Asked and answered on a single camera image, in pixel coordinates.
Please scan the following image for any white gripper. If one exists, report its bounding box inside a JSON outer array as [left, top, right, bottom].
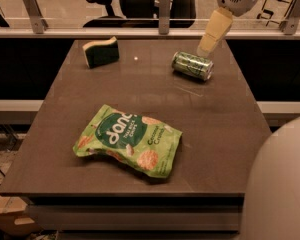
[[197, 0, 258, 57]]

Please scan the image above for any green soda can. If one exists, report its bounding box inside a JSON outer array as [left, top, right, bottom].
[[171, 51, 213, 81]]

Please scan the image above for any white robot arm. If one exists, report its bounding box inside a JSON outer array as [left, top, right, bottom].
[[197, 0, 300, 240]]

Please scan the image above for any wooden stool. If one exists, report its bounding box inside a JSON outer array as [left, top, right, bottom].
[[257, 0, 296, 26]]

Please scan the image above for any black office chair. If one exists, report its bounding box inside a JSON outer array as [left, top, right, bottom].
[[84, 0, 196, 28]]

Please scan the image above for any green yellow sponge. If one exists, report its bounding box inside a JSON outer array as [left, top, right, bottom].
[[82, 37, 119, 69]]

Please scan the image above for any green chips bag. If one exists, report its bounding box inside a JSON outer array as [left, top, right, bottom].
[[73, 105, 182, 178]]

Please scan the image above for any cardboard box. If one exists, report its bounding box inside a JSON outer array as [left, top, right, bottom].
[[0, 196, 41, 237]]

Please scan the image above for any middle metal rail bracket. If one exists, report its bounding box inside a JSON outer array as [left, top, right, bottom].
[[158, 0, 170, 35]]

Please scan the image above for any metal rail bracket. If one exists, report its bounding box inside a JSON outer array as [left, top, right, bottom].
[[158, 0, 170, 35], [279, 0, 300, 35], [22, 0, 48, 34]]

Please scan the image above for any right metal rail bracket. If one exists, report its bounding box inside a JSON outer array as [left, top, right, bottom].
[[279, 0, 300, 35]]

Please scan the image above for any left metal rail bracket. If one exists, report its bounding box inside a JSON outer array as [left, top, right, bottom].
[[22, 0, 48, 34]]

